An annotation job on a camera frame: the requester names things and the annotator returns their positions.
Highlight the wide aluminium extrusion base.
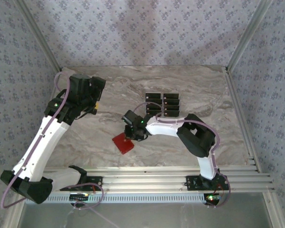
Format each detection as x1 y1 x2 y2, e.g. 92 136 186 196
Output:
16 165 276 193

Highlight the small controller circuit board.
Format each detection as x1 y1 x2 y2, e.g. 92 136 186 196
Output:
203 192 225 206
69 193 90 201

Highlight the grey metal panel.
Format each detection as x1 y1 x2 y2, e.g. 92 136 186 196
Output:
19 203 275 228

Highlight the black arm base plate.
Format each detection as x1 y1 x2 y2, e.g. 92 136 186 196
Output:
59 175 104 192
185 175 228 191

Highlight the grey slotted cable duct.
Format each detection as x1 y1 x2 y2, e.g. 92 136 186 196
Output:
25 192 206 204

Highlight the aluminium frame post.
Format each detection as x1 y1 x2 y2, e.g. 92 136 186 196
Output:
227 0 274 71
3 192 27 228
14 0 64 73
262 191 285 228

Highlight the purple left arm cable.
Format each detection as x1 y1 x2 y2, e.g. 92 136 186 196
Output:
0 71 121 228

